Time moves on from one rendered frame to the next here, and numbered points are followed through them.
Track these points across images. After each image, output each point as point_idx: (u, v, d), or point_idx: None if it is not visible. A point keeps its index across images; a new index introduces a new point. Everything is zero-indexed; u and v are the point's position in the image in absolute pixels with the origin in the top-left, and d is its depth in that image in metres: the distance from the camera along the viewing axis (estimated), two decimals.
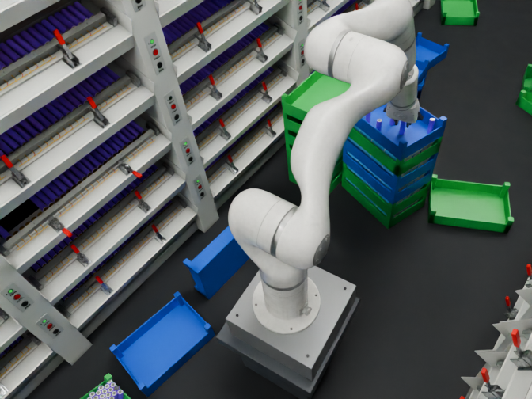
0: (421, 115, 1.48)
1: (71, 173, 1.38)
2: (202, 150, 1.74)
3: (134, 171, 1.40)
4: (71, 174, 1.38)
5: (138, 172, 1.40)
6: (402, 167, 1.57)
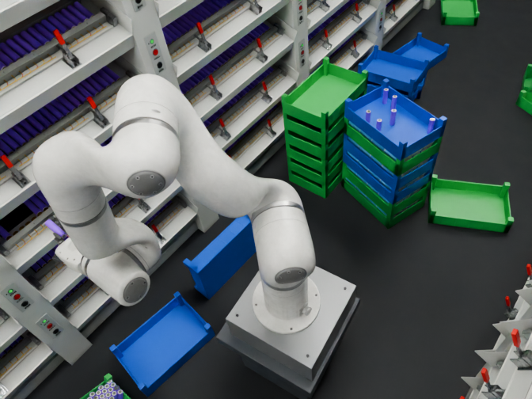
0: (58, 261, 1.11)
1: None
2: None
3: None
4: None
5: None
6: (402, 167, 1.57)
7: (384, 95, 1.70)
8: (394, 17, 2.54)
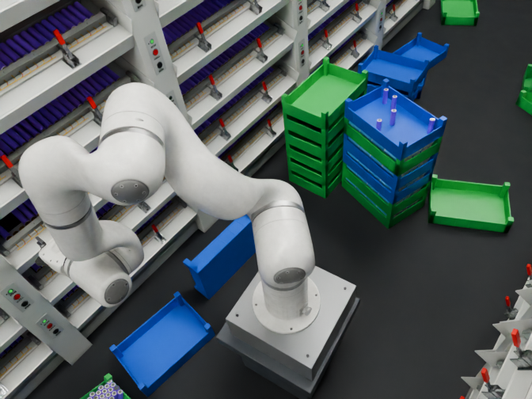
0: (42, 265, 1.11)
1: None
2: None
3: None
4: None
5: None
6: (402, 167, 1.57)
7: (384, 95, 1.70)
8: (394, 17, 2.54)
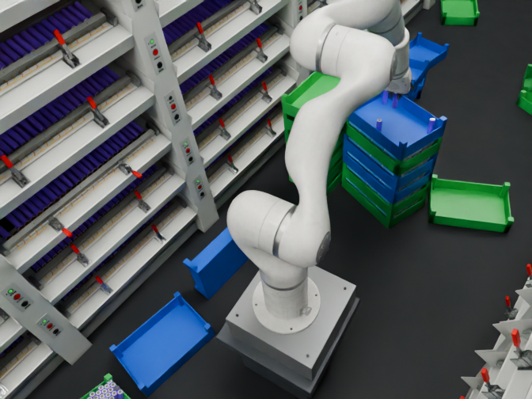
0: (412, 85, 1.45)
1: (71, 173, 1.38)
2: (202, 150, 1.74)
3: (134, 171, 1.40)
4: (71, 174, 1.38)
5: (138, 172, 1.40)
6: (402, 167, 1.57)
7: (384, 95, 1.70)
8: None
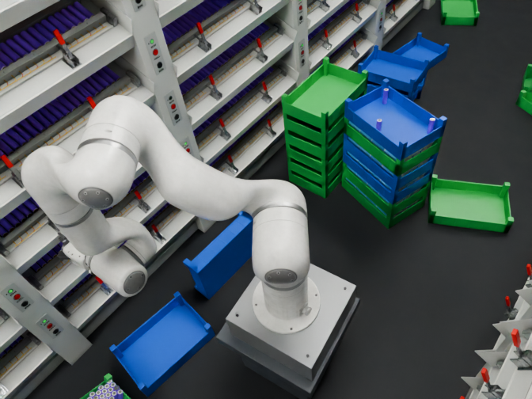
0: None
1: None
2: (202, 150, 1.74)
3: None
4: None
5: None
6: (402, 167, 1.57)
7: (384, 95, 1.70)
8: (394, 17, 2.54)
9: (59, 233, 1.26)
